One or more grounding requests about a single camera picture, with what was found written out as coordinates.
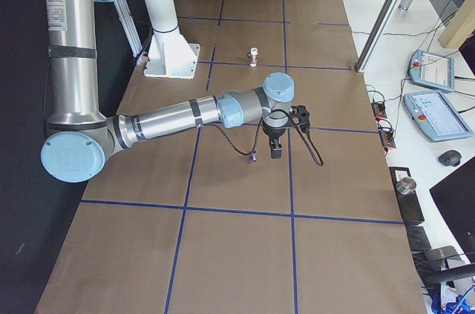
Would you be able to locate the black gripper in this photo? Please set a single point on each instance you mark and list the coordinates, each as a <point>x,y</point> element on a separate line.
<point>273,132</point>

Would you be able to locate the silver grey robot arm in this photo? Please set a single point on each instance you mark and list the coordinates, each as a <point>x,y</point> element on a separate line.
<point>81,139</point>

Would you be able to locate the white PPR pipe fitting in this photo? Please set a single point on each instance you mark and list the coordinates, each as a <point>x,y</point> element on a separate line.
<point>253,57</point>

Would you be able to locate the steel calibration weight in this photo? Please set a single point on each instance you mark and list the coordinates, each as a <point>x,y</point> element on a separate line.
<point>406,185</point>

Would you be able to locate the black flat block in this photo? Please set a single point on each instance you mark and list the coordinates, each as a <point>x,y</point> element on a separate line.
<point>408,204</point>

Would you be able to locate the lower teach pendant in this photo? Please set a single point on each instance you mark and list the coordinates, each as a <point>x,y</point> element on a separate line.
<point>437,119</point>

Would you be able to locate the teach pendant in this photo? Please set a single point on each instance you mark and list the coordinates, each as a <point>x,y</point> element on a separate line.
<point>432,70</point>
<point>437,119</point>

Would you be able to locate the upper teach pendant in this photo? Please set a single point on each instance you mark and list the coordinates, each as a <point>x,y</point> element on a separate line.
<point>432,70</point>

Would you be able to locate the black computer mouse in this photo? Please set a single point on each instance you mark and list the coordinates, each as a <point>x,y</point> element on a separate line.
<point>450,158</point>

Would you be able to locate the black monitor corner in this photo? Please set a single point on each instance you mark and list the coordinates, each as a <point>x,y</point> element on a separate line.
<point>454,198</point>

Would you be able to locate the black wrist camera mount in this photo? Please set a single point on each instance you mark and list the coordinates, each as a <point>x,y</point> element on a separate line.
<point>299,116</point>

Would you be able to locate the white pedestal base plate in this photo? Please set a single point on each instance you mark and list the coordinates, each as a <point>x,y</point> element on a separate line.
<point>171,56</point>

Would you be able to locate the aluminium frame post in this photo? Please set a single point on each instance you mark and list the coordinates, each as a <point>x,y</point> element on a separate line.
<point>376,33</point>

